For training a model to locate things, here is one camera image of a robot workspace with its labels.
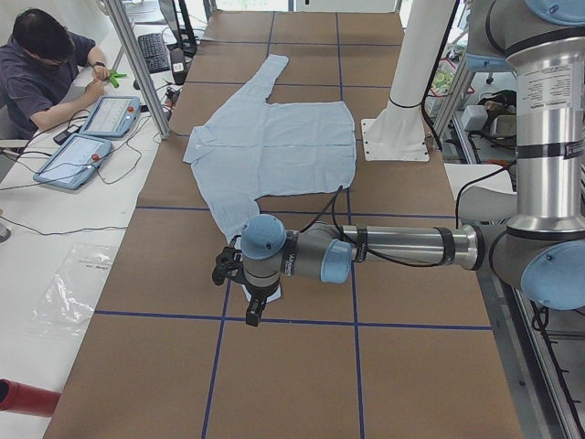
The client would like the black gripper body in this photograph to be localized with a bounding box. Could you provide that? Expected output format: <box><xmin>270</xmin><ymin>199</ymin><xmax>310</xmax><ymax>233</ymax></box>
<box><xmin>242</xmin><ymin>255</ymin><xmax>282</xmax><ymax>302</ymax></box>

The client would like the light blue button shirt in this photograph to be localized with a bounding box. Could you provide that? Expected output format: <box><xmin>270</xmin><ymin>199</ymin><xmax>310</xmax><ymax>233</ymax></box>
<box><xmin>183</xmin><ymin>54</ymin><xmax>358</xmax><ymax>303</ymax></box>

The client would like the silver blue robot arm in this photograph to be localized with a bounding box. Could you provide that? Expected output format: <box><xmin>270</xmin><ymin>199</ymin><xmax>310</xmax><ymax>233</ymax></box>
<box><xmin>238</xmin><ymin>1</ymin><xmax>584</xmax><ymax>327</ymax></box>

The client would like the brown paper table cover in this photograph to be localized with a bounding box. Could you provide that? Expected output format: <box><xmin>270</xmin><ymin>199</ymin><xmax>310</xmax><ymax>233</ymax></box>
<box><xmin>43</xmin><ymin>11</ymin><xmax>525</xmax><ymax>439</ymax></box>

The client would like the clear plastic bag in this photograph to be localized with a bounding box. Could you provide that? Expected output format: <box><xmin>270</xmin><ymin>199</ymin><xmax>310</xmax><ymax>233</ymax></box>
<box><xmin>25</xmin><ymin>243</ymin><xmax>118</xmax><ymax>340</ymax></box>

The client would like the lower blue teach pendant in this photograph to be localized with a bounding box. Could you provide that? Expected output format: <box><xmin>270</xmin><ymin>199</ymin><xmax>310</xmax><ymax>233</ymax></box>
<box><xmin>33</xmin><ymin>134</ymin><xmax>112</xmax><ymax>190</ymax></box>

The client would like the blue teach pendant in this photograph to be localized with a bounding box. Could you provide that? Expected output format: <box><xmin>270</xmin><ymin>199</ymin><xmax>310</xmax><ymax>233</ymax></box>
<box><xmin>80</xmin><ymin>96</ymin><xmax>141</xmax><ymax>139</ymax></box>
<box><xmin>33</xmin><ymin>134</ymin><xmax>112</xmax><ymax>190</ymax></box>

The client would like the upper blue teach pendant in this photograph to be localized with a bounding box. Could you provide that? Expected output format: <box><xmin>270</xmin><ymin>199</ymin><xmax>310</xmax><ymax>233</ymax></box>
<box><xmin>80</xmin><ymin>96</ymin><xmax>141</xmax><ymax>139</ymax></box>

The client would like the white chair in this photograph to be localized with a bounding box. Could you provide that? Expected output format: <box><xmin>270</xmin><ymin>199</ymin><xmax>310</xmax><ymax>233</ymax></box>
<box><xmin>444</xmin><ymin>164</ymin><xmax>517</xmax><ymax>221</ymax></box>

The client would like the red cylinder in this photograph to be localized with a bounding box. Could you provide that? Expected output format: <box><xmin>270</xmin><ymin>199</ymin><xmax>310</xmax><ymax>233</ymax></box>
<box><xmin>1</xmin><ymin>379</ymin><xmax>61</xmax><ymax>418</ymax></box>

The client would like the green plastic toy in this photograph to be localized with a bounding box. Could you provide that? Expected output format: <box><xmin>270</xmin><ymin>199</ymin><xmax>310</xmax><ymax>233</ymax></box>
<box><xmin>107</xmin><ymin>69</ymin><xmax>128</xmax><ymax>89</ymax></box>

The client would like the black keyboard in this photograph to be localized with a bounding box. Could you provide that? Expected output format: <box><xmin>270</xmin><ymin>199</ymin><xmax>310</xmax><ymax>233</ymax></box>
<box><xmin>137</xmin><ymin>33</ymin><xmax>170</xmax><ymax>73</ymax></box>

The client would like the seated person in navy shirt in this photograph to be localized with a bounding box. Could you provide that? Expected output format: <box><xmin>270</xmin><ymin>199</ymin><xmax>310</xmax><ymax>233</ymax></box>
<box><xmin>1</xmin><ymin>8</ymin><xmax>110</xmax><ymax>140</ymax></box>

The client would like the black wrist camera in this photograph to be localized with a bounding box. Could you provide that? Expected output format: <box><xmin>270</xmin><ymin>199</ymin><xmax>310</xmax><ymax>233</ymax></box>
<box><xmin>211</xmin><ymin>246</ymin><xmax>246</xmax><ymax>285</ymax></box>

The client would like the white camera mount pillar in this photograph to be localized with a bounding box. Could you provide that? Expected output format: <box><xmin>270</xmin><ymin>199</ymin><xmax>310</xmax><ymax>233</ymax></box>
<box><xmin>361</xmin><ymin>0</ymin><xmax>458</xmax><ymax>162</ymax></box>

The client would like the aluminium frame post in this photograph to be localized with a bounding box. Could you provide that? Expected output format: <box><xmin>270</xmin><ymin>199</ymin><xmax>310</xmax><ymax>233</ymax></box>
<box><xmin>104</xmin><ymin>0</ymin><xmax>171</xmax><ymax>140</ymax></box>

